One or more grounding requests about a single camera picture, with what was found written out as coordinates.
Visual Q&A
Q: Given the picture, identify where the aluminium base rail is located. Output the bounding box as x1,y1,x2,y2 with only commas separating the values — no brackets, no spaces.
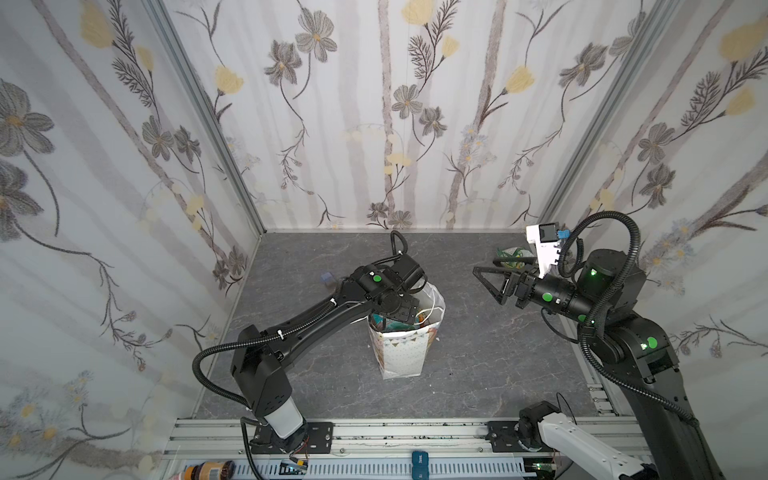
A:
161,416,649,463

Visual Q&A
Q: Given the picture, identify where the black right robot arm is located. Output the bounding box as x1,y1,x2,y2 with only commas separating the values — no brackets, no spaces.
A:
473,211,724,479

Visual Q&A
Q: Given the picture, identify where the white perforated cable tray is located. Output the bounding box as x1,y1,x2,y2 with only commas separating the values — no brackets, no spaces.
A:
256,458,536,479

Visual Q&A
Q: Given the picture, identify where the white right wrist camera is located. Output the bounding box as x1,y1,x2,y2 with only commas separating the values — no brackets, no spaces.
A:
525,223,570,278

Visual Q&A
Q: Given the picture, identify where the small green circuit board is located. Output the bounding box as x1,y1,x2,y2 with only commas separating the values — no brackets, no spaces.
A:
278,457,309,476

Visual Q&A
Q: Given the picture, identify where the green snack packet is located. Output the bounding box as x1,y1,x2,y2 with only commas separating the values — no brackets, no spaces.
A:
493,247,537,270

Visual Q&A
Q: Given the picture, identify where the teal Fox's candy packet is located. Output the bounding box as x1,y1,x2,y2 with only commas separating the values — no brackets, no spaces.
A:
370,317,422,333

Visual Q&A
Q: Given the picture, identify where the brown orange bottle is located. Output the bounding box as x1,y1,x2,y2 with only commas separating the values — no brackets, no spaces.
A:
169,460,236,480

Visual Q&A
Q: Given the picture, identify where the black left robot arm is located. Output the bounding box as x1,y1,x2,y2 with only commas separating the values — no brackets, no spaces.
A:
192,230,427,453

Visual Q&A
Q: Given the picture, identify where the blue clip on tray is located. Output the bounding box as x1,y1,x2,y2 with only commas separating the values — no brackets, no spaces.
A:
411,451,430,480

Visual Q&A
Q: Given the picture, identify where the white patterned paper bag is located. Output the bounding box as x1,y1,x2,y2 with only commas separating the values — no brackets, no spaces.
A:
368,282,446,380

